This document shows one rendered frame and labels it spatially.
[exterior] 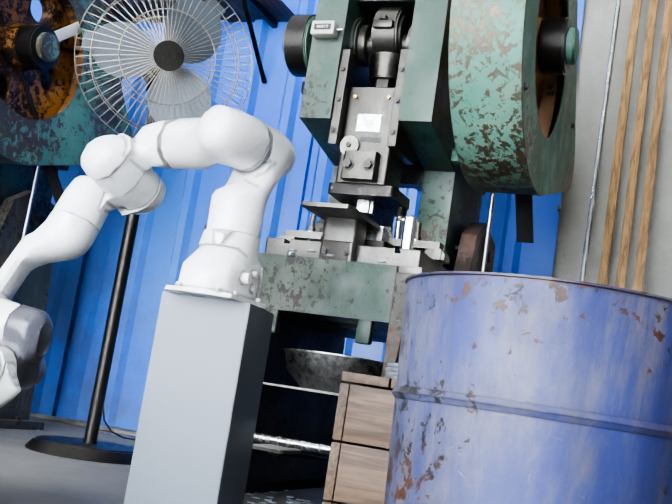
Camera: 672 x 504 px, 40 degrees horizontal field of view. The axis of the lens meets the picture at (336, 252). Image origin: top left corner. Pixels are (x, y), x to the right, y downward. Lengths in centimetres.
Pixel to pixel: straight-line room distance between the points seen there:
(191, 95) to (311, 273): 97
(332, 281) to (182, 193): 198
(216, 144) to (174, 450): 59
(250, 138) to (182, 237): 235
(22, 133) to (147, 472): 182
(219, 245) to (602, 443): 93
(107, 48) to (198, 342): 152
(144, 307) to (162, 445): 247
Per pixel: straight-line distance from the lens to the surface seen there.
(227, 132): 183
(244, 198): 186
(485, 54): 229
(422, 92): 256
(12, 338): 205
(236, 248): 183
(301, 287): 241
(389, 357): 224
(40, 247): 211
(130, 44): 319
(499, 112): 232
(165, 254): 424
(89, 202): 211
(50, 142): 351
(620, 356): 116
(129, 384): 425
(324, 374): 245
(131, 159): 206
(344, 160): 257
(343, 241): 246
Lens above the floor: 30
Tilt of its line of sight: 9 degrees up
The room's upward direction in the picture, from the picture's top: 9 degrees clockwise
